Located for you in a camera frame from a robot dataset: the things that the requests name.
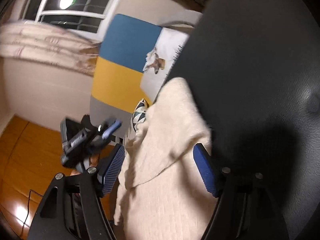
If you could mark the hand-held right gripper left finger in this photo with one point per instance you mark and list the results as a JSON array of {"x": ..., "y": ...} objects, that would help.
[{"x": 113, "y": 167}]

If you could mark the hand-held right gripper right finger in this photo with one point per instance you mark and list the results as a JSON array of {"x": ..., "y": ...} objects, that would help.
[{"x": 205, "y": 170}]

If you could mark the grey yellow blue sofa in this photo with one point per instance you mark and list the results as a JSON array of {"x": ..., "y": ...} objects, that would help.
[{"x": 120, "y": 67}]

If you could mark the white deer print pillow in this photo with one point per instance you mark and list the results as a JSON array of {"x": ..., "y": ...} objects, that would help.
[{"x": 165, "y": 62}]

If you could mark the cream knit sweater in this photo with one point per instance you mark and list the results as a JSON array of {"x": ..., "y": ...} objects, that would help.
[{"x": 165, "y": 142}]

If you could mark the white framed window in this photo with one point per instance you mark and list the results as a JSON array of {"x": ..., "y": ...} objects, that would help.
[{"x": 75, "y": 2}]

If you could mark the triangle pattern pillow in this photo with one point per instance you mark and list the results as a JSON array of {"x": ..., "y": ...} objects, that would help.
[{"x": 138, "y": 115}]

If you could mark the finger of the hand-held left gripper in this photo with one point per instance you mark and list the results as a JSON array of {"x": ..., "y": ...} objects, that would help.
[
  {"x": 111, "y": 130},
  {"x": 107, "y": 122}
]

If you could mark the person's left hand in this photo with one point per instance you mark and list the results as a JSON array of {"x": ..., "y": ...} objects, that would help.
[{"x": 94, "y": 160}]

